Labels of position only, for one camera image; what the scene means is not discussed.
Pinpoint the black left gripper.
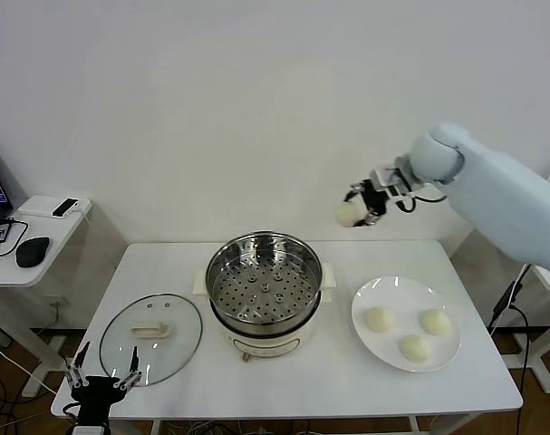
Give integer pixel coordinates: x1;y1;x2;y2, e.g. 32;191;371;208
63;341;143;426

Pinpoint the white round plate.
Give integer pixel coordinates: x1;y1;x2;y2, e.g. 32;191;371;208
351;275;463;374

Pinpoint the flat white box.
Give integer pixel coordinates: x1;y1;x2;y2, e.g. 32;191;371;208
18;195;88;219

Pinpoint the stainless steel steamer basket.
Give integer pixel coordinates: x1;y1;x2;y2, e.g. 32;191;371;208
192;230;338;334

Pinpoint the black computer mouse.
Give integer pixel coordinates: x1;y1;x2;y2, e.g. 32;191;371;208
14;236;52;268

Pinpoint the black and white smartphone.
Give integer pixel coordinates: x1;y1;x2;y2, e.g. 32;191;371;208
52;198;81;218

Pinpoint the white floor cable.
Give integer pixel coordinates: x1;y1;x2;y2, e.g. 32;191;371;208
0;337;61;396

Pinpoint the glass lid with cream handle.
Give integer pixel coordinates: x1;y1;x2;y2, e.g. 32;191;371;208
99;293;204;388

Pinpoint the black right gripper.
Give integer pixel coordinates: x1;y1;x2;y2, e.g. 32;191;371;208
343;167;410;227

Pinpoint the black cable with plug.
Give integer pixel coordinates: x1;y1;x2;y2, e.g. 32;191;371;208
487;265;532;435

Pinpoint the white steamed baozi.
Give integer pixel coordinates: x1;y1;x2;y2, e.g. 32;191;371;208
399;333;433;364
420;308;452;337
335;201;365;227
363;306;396;334

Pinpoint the black adapter with cable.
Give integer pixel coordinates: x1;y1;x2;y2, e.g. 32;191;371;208
0;217;31;259

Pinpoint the white wall socket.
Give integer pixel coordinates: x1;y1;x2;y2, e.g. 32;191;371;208
45;293;71;314

